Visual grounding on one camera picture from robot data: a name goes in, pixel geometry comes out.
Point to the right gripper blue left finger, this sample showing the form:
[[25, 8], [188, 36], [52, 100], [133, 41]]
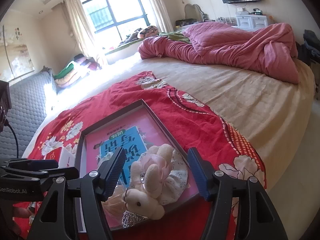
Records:
[[109, 174]]

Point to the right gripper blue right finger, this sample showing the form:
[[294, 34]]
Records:
[[202, 171]]

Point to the pink dress plush bunny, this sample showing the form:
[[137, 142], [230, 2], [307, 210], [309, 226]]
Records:
[[139, 207]]

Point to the peach soft puff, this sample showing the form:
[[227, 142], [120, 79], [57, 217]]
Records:
[[115, 206]]

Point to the person's left hand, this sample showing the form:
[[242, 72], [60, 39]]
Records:
[[18, 212]]

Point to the red floral blanket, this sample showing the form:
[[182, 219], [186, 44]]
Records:
[[192, 124]]

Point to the white floral scrunchie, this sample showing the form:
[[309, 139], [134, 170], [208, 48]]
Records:
[[161, 173]]

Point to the grey shallow box tray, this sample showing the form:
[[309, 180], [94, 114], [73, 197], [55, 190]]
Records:
[[135, 128]]

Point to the red tissue box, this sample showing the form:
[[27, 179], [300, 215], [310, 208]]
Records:
[[63, 156]]

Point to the pink and blue book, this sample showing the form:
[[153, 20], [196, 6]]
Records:
[[155, 178]]

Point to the grey quilted headboard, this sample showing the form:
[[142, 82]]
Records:
[[32, 99]]

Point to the beige bed sheet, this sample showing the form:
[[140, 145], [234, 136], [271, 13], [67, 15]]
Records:
[[273, 115]]

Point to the stack of folded blankets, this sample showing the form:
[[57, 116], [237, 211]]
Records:
[[78, 68]]

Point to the pink quilted comforter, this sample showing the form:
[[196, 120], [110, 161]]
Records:
[[268, 51]]

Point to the clothes on window sill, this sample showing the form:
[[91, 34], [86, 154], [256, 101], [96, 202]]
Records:
[[140, 34]]

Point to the white drawer cabinet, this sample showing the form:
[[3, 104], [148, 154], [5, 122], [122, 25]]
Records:
[[251, 22]]

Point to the heart shaped mirror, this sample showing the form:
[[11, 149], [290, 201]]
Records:
[[193, 11]]

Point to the dark clothes pile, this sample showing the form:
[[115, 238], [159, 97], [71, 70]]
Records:
[[309, 51]]

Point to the cream curtain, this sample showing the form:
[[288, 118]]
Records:
[[80, 27]]

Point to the wall painting panel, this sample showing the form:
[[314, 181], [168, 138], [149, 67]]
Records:
[[15, 57]]

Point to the window with dark frame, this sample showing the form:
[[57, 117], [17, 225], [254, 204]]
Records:
[[122, 15]]

